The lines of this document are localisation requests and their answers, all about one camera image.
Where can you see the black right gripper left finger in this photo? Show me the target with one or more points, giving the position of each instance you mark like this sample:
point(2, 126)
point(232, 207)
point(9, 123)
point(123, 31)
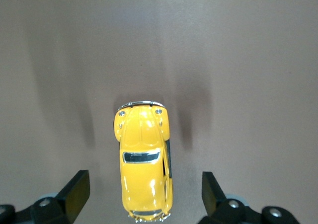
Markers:
point(69, 199)

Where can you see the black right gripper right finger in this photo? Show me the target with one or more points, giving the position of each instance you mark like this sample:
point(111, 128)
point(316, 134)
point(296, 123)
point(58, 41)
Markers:
point(213, 201)

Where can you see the yellow beetle toy car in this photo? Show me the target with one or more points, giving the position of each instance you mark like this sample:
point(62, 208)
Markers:
point(144, 164)

